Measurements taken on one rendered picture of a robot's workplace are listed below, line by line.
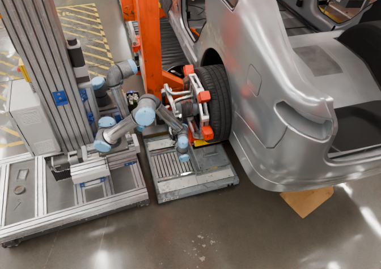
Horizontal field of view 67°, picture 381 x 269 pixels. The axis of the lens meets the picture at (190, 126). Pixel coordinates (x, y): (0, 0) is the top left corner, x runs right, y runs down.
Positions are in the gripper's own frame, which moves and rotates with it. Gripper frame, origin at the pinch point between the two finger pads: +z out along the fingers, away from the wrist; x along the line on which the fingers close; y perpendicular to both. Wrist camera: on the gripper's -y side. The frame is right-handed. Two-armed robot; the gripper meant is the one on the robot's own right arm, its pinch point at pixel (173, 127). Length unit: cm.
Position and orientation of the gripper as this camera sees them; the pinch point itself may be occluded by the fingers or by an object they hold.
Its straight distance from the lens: 230.9
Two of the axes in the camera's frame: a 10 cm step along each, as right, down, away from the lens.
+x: -9.6, 1.9, -2.2
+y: 0.3, -7.0, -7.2
